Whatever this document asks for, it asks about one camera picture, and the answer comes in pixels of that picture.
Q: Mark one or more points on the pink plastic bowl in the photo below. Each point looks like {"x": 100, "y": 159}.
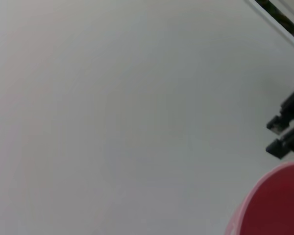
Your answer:
{"x": 276, "y": 203}

